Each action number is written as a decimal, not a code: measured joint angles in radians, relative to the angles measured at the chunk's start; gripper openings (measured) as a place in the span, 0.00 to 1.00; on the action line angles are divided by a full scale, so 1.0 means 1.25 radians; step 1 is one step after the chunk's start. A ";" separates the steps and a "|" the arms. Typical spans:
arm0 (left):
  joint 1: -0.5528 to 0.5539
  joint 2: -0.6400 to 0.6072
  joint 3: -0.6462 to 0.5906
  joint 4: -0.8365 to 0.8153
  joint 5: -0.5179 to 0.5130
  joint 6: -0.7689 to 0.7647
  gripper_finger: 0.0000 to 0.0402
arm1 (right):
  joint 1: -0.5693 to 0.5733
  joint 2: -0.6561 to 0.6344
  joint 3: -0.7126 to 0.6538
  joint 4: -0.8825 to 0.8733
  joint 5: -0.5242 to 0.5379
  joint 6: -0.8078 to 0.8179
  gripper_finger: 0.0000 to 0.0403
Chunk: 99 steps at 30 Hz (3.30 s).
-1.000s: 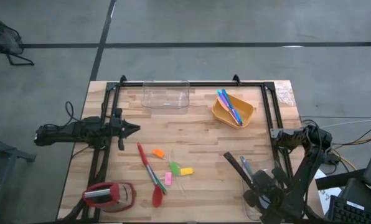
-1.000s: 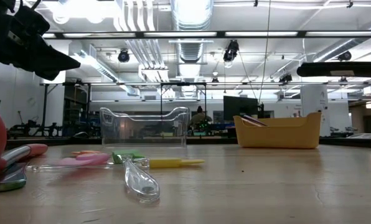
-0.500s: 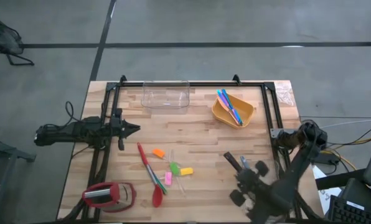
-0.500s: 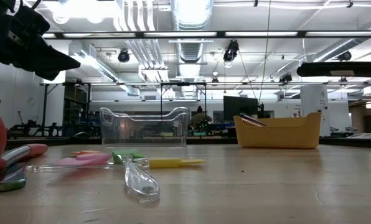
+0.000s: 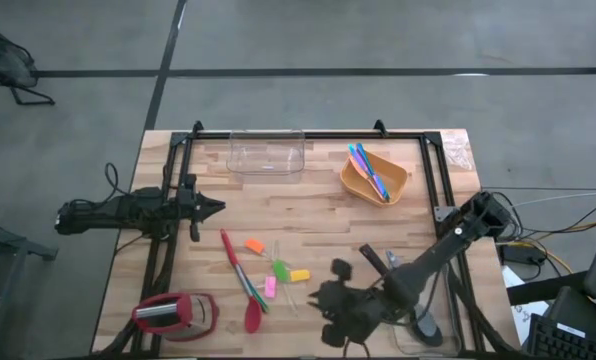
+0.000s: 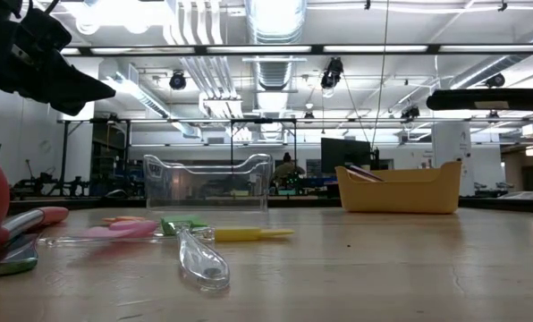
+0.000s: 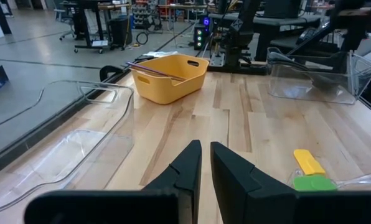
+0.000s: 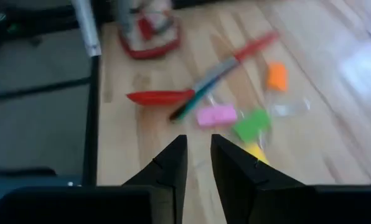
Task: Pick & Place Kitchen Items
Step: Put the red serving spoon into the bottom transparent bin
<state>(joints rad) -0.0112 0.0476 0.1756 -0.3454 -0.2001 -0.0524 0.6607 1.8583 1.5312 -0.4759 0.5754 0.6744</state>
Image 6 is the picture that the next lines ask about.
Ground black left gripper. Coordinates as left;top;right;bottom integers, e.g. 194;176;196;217
0;0;117;116

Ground orange mini spatula clear handle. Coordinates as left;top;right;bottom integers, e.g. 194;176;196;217
101;216;147;225

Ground pink mini spatula clear handle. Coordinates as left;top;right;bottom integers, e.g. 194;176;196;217
38;219;159;247

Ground metal spoon green inside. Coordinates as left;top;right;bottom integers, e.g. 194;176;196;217
0;232;39;277

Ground yellow mini spatula clear handle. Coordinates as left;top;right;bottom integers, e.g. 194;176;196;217
190;225;296;243

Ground iridescent purple spoon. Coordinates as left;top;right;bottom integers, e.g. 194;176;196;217
344;167;370;182

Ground iridescent purple cutlery piece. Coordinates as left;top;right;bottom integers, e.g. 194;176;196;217
350;164;385;182

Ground black slotted-handle utensil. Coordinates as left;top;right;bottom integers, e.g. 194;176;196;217
426;88;533;113

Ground black ceiling spotlight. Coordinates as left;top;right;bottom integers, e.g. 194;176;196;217
484;72;507;89
319;56;344;90
400;105;422;122
168;70;188;91

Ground clear plastic bin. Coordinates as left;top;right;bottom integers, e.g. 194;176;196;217
143;153;275;212

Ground person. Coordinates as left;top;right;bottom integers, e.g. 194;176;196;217
269;151;307;191

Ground black computer monitor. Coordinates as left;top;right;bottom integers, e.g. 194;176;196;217
320;137;372;175

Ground yellow plastic bin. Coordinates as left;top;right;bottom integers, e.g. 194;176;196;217
335;160;463;215

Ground white square pillar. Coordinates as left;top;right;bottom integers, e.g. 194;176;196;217
430;121;475;198

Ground grey flat tray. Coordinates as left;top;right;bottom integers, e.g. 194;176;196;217
498;191;533;201

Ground black overhead frame bar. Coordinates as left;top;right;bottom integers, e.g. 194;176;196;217
60;43;533;56

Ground black background rack frame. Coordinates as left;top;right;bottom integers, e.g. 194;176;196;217
58;116;299;198

